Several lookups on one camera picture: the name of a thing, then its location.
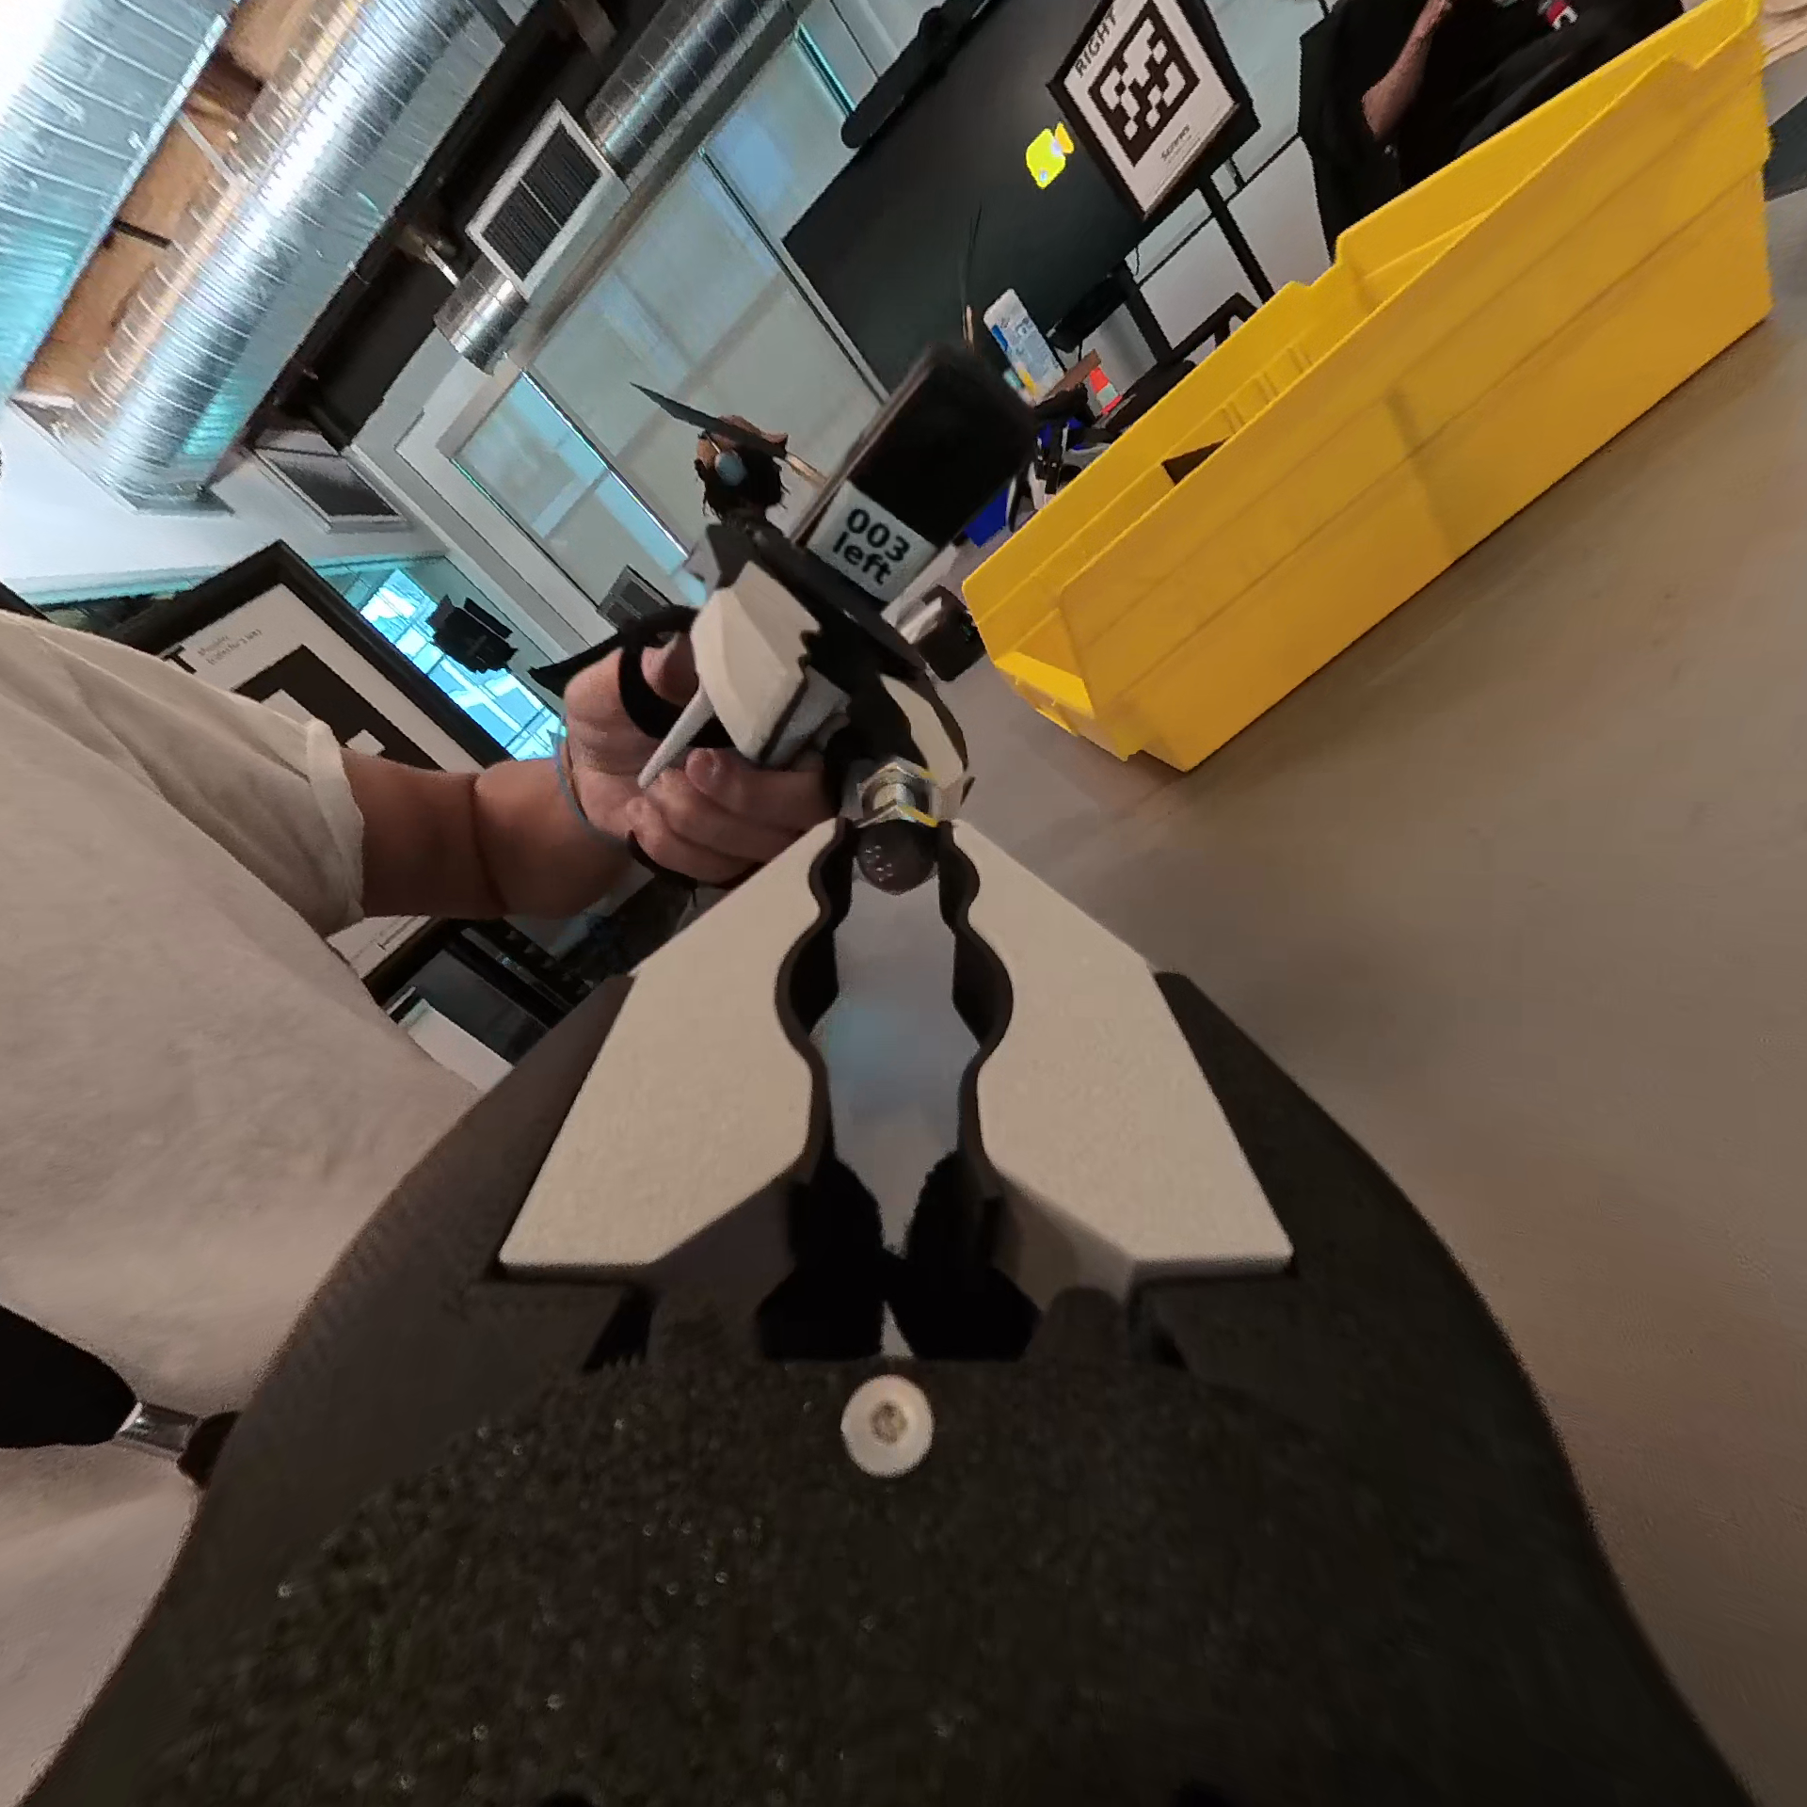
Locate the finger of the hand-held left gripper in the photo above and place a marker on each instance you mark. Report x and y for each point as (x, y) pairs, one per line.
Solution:
(756, 664)
(933, 735)

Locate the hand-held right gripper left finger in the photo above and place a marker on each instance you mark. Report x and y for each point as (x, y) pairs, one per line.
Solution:
(663, 1115)

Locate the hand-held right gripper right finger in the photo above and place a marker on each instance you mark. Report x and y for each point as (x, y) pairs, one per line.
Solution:
(1130, 1115)

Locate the steel hex nut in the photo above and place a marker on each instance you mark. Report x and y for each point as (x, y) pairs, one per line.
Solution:
(889, 793)

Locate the yellow plastic bin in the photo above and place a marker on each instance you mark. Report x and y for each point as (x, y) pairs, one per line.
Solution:
(1341, 566)

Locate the person's left forearm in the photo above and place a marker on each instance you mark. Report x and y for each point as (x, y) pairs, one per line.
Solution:
(424, 833)

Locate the person's left hand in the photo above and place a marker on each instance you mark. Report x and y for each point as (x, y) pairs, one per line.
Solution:
(707, 812)

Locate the blue container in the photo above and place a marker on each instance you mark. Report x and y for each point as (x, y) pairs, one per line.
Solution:
(997, 509)

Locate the black digital timer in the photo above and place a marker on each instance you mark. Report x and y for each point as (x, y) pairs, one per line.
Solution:
(953, 639)

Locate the white blue packet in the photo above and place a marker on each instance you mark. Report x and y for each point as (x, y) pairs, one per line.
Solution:
(1019, 332)

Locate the black monitor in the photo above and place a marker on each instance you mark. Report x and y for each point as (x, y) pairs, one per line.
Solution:
(933, 212)

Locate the black bin divider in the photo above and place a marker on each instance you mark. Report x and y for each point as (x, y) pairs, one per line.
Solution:
(1194, 455)

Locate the yellow sticky note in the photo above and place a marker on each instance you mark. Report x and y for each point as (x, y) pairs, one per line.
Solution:
(1047, 155)

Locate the black video bar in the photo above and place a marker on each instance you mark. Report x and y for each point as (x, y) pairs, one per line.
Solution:
(912, 71)

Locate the white vent grille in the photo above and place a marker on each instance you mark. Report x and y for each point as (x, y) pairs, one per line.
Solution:
(545, 199)

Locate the spiral metal air duct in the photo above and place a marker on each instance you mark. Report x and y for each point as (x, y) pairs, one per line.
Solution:
(99, 86)
(283, 240)
(663, 78)

